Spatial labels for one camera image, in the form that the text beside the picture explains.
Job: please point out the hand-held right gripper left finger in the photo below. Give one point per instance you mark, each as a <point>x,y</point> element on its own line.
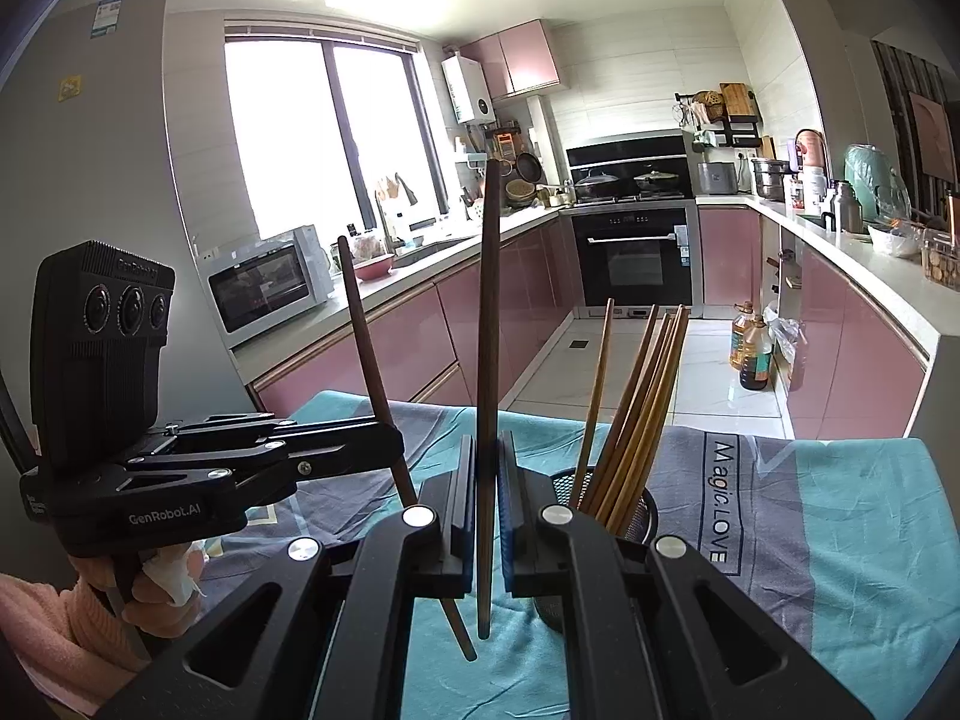
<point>470,532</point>

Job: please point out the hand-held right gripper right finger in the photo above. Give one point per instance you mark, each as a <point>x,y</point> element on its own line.
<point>510,525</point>

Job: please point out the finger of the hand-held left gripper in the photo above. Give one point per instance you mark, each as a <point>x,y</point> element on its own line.
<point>337,450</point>
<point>225,424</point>

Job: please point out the dark wooden chopstick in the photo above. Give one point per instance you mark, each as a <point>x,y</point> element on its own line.
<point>489,315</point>
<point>364,330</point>

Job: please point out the black mesh chopstick holder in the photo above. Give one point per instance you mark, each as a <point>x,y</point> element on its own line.
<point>641,517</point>

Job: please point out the bundle of bamboo chopsticks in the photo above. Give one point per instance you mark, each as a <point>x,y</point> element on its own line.
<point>637,420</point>

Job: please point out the person's left forearm pink sleeve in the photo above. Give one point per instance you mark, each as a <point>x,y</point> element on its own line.
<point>52,637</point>

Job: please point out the person's left hand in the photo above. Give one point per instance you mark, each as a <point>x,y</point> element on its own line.
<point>161,615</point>

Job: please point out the white countertop oven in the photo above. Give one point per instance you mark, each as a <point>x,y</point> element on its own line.
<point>270,285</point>

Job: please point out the pink base cabinets with sink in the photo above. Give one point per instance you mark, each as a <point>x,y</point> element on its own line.
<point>420,322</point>

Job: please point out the white tissue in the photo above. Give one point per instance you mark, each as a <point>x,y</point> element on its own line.
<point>176,577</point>

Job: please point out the red bowl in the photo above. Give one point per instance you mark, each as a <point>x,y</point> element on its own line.
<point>373,266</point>

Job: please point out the silver refrigerator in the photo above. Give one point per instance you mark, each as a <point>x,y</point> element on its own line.
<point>112,165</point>

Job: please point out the steel kitchen faucet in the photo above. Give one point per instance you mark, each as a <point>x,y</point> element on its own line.
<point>390,210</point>

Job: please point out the black built-in oven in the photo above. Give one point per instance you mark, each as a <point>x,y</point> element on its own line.
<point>637,259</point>

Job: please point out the dark cooking oil bottle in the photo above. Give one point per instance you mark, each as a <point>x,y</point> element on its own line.
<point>756,360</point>

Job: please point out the kitchen window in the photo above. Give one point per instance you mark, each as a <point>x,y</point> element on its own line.
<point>300,135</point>

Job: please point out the yellow cooking oil bottle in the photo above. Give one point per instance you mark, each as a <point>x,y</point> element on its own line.
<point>742,337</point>

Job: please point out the blue grey printed tablecloth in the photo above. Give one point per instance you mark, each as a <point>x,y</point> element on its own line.
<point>825,540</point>

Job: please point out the clear plastic bag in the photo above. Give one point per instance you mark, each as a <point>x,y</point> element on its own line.
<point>791,352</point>

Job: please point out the hanging black frying pan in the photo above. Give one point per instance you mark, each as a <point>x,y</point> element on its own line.
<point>529,167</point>

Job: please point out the orange hanging grater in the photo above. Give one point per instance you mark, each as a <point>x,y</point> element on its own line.
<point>506,146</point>

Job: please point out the black wok with lid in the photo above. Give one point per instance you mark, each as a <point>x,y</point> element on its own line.
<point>596,186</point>

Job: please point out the steel pot with glass lid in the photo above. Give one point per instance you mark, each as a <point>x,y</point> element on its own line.
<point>657,184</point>

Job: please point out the white water heater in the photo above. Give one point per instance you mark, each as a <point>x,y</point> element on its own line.
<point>466,88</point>

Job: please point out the black range hood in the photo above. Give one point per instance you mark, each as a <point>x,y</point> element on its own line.
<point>626,154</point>

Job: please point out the pink base cabinets with appliances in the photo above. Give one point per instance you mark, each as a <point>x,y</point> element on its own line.
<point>847,330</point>

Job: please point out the grey rice cooker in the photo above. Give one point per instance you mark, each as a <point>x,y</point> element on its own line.
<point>718,178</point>

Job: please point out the large steel stockpot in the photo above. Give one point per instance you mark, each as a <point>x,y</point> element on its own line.
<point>771,180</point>

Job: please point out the steel thermos bottle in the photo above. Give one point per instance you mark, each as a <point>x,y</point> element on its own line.
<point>847,208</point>

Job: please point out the pink electric kettle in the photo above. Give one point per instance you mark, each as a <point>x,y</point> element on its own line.
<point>810,157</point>

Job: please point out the white bowl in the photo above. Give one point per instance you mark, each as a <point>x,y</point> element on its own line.
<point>894,242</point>

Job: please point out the wooden cutting board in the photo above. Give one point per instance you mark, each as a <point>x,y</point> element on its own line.
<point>736,99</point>

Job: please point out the clear cookie container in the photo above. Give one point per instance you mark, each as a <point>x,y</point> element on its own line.
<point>941,261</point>

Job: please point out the pink wall cabinet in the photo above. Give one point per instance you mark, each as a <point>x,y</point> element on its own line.
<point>517,60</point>

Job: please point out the black wall shelf rack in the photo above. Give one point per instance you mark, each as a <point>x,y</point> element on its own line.
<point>739,131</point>

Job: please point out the framed wall painting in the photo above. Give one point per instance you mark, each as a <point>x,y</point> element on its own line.
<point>934,135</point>

